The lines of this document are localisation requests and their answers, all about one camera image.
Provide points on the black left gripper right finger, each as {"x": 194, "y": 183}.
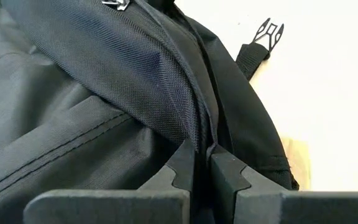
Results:
{"x": 291, "y": 208}

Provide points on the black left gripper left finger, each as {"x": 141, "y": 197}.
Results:
{"x": 120, "y": 205}

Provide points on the black fabric backpack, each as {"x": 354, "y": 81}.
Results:
{"x": 73, "y": 93}

